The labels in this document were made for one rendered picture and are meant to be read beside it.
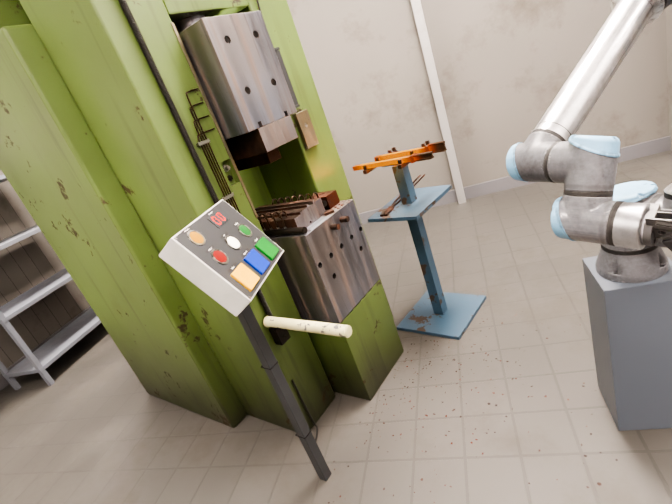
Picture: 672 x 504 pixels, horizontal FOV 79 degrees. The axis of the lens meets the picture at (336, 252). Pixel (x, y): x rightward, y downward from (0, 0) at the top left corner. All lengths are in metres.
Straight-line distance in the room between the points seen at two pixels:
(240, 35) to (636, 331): 1.69
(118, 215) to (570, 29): 3.56
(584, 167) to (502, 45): 3.14
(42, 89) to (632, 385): 2.35
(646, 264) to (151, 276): 1.85
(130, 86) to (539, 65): 3.29
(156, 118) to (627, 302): 1.64
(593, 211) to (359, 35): 3.34
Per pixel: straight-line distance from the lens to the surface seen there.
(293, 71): 2.12
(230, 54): 1.70
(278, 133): 1.75
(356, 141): 4.17
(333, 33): 4.13
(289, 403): 1.65
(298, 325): 1.65
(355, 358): 1.99
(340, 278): 1.86
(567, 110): 1.13
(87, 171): 1.95
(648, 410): 1.85
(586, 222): 0.97
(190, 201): 1.61
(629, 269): 1.52
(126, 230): 1.97
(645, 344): 1.66
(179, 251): 1.21
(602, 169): 0.97
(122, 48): 1.64
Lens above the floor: 1.43
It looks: 21 degrees down
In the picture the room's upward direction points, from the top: 20 degrees counter-clockwise
